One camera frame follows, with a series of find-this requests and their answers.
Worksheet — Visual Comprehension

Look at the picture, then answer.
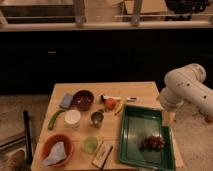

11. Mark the metal cup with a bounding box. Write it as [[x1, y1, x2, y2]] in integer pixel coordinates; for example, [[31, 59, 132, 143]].
[[91, 112, 104, 128]]

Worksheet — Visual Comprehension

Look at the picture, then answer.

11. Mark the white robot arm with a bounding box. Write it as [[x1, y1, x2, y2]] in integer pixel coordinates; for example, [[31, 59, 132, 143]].
[[157, 63, 213, 126]]

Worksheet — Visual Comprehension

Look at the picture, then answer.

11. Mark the red tomato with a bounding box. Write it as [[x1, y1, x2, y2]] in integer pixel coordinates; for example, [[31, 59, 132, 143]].
[[105, 98, 116, 110]]

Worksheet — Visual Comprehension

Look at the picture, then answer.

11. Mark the yellow banana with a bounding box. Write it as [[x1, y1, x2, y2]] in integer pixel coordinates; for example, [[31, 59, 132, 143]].
[[115, 100, 125, 115]]

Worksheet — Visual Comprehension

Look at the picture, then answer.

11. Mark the dark red bowl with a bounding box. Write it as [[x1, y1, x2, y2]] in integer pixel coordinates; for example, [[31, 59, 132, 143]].
[[72, 90, 94, 111]]

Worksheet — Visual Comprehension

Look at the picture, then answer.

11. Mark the blue sponge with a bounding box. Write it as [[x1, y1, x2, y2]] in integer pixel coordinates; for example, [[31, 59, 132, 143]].
[[59, 93, 73, 109]]

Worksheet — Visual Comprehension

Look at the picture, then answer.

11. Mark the white cup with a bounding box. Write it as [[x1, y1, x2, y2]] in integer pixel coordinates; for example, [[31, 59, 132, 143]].
[[64, 110, 81, 128]]

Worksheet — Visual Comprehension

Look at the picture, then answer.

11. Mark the green cup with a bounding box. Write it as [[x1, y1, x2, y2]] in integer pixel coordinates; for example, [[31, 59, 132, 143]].
[[83, 137, 98, 154]]

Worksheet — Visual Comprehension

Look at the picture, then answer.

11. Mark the green plastic tray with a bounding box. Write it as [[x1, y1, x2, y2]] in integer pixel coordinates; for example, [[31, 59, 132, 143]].
[[119, 105, 176, 171]]

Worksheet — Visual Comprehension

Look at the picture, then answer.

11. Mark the green cucumber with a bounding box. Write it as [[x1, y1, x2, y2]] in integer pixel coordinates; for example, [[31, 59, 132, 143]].
[[48, 110, 65, 130]]

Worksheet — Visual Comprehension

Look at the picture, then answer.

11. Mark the bunch of dark grapes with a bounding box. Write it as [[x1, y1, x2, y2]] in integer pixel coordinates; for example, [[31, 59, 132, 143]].
[[140, 136, 166, 150]]

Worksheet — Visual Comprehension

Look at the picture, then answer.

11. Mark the orange bowl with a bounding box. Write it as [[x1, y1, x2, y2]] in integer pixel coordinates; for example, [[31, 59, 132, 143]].
[[41, 134, 74, 167]]

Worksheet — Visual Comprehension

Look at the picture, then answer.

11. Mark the white cloth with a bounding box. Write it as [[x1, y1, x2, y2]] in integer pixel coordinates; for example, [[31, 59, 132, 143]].
[[42, 141, 67, 166]]

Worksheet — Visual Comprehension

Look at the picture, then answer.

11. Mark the black pole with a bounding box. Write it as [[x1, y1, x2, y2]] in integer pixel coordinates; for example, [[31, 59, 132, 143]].
[[23, 110, 33, 164]]

